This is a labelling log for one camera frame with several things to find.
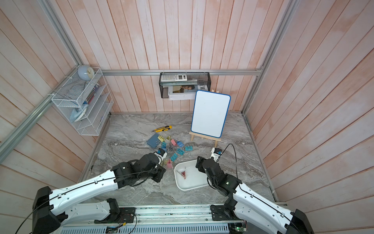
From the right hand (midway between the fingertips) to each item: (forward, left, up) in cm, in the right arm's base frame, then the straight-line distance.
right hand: (201, 157), depth 81 cm
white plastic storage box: (-7, +8, -11) cm, 15 cm away
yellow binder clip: (+19, +27, -9) cm, 35 cm away
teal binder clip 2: (+5, +17, -10) cm, 21 cm away
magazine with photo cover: (+38, +9, +17) cm, 43 cm away
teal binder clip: (+9, +13, -10) cm, 18 cm away
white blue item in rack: (+16, +69, +19) cm, 73 cm away
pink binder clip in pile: (+16, +18, -10) cm, 26 cm away
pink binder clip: (-7, +10, -7) cm, 14 cm away
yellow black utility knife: (+28, +28, -9) cm, 40 cm away
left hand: (-10, +20, +1) cm, 22 cm away
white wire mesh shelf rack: (+36, +68, +18) cm, 79 cm away
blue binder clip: (+15, +13, -9) cm, 22 cm away
